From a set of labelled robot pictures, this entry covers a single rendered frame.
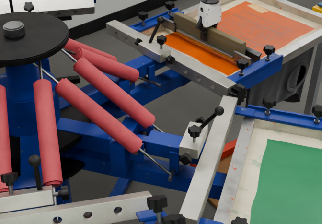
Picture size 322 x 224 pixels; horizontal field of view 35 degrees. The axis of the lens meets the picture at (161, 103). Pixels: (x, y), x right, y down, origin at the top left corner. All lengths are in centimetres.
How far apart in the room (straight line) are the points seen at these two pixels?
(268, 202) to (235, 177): 11
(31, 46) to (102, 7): 297
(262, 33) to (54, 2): 92
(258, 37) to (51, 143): 124
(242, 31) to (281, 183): 98
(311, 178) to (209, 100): 204
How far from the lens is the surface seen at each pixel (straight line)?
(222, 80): 183
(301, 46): 222
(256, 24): 244
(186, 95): 360
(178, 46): 221
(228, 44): 208
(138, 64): 191
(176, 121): 335
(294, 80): 248
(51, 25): 160
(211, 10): 208
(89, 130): 163
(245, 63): 191
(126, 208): 119
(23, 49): 148
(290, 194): 155
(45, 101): 142
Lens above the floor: 201
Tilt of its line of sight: 35 degrees down
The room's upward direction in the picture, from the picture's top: straight up
